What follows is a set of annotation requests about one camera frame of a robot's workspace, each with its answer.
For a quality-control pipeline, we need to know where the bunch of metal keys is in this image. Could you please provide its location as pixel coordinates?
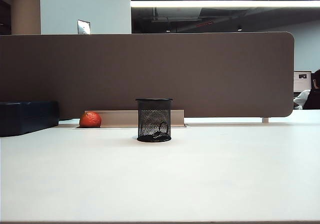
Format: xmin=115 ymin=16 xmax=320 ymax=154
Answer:
xmin=149 ymin=121 xmax=170 ymax=141

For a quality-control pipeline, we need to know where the black mesh basket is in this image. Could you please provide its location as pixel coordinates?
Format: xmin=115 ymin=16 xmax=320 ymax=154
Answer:
xmin=135 ymin=98 xmax=174 ymax=143

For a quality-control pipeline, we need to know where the brown desk partition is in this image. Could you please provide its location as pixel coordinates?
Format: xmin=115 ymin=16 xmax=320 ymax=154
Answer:
xmin=0 ymin=31 xmax=295 ymax=119

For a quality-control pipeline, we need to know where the orange round fruit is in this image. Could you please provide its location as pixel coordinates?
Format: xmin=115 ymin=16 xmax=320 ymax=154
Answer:
xmin=79 ymin=111 xmax=103 ymax=128

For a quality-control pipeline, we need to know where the long ceiling light strip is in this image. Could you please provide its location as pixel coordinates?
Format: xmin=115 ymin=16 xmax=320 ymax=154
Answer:
xmin=130 ymin=0 xmax=320 ymax=8

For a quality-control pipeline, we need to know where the dark blue case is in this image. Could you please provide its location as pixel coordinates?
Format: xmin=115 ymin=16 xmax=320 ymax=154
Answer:
xmin=0 ymin=100 xmax=60 ymax=138

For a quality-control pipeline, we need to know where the computer monitor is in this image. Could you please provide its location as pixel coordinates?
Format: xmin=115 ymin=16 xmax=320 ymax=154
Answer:
xmin=293 ymin=71 xmax=313 ymax=93

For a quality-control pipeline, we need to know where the seated person with black hair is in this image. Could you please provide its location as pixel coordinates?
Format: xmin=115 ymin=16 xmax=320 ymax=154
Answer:
xmin=293 ymin=69 xmax=320 ymax=110

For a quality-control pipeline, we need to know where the beige round column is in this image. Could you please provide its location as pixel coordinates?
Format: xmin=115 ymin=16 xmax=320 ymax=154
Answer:
xmin=10 ymin=0 xmax=42 ymax=36

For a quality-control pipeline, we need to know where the silver wall plate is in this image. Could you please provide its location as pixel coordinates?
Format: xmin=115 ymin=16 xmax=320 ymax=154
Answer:
xmin=77 ymin=19 xmax=91 ymax=35

